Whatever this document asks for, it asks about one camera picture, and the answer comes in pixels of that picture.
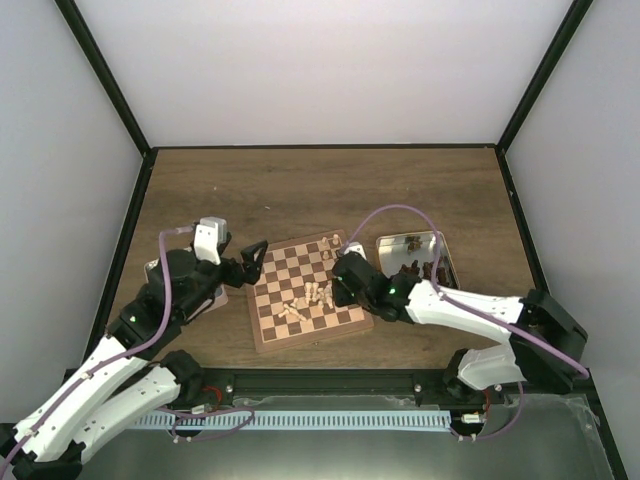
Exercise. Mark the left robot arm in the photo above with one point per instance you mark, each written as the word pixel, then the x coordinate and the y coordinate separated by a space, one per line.
pixel 59 437

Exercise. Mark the pile of dark chess pieces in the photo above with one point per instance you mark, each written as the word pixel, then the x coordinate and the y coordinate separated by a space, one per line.
pixel 424 269

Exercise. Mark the pile of light chess pieces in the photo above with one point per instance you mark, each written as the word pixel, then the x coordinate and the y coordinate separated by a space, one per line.
pixel 298 278

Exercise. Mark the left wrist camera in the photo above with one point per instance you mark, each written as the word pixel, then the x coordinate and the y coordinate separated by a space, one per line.
pixel 209 234

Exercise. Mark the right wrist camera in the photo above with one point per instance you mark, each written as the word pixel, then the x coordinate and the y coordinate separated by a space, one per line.
pixel 353 247

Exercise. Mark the black frame posts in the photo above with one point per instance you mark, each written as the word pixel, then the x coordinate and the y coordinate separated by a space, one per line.
pixel 554 52

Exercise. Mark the right metal tray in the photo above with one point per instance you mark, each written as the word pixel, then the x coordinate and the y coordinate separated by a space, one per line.
pixel 391 253

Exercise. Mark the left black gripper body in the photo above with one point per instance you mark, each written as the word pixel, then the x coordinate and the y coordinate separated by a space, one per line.
pixel 232 280

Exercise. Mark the metal tray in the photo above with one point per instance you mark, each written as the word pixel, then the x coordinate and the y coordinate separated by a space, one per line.
pixel 220 296
pixel 391 253

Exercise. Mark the black front rail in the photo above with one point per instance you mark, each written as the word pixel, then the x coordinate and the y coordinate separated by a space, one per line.
pixel 320 382

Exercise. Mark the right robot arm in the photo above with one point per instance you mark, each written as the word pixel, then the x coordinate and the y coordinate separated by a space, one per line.
pixel 536 339

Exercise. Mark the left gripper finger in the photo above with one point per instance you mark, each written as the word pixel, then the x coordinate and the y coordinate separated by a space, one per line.
pixel 253 255
pixel 252 275

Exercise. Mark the light chess piece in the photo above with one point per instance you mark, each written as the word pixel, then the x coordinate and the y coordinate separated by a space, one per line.
pixel 325 242

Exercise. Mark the left metal tray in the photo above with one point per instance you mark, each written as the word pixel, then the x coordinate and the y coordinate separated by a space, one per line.
pixel 220 296

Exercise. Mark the light blue cable duct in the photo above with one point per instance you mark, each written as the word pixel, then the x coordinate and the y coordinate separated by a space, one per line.
pixel 420 420

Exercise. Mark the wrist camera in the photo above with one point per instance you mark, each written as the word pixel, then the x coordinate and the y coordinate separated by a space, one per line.
pixel 209 234
pixel 353 247

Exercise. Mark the wooden chess board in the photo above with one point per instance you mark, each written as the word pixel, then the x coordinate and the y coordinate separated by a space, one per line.
pixel 268 338

